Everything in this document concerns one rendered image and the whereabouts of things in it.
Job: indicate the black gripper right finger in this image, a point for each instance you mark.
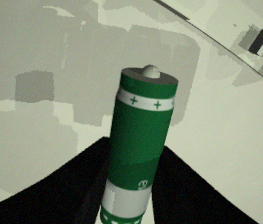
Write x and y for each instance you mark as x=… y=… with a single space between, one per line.
x=179 y=195

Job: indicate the green and white battery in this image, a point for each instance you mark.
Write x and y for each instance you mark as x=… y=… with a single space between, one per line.
x=142 y=113

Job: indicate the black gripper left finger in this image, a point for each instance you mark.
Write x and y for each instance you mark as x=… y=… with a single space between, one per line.
x=70 y=195

